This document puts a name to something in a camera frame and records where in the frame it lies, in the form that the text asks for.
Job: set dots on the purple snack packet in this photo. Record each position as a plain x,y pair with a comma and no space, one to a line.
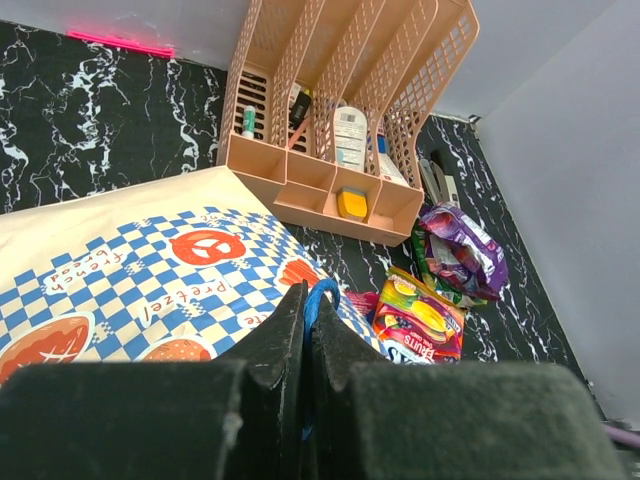
462,253

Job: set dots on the white label bottle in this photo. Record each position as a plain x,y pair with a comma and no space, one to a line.
350,135

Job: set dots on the green snack packet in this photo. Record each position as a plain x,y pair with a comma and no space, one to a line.
462,301

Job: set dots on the checkered paper bag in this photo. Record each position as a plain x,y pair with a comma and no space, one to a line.
179,269

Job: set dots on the pink snack packet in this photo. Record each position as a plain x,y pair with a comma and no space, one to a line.
364,302

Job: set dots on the black grey stapler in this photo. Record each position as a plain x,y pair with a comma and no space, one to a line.
438,178

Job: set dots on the peach desk organizer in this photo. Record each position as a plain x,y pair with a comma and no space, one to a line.
325,101

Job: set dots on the green white glue stick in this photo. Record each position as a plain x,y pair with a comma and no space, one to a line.
248,122

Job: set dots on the white small box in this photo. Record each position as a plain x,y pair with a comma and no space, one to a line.
389,171

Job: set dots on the orange snack packet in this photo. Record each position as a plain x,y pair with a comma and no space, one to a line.
430,328

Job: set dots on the red pen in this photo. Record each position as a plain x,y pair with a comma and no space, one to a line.
298,132

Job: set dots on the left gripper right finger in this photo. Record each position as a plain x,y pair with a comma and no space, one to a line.
374,419

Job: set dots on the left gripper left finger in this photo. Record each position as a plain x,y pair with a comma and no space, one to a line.
236,417

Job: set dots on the colourful candy packet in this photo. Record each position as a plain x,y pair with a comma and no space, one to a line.
384,326

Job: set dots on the pink marker strip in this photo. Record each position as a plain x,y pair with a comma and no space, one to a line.
119,42

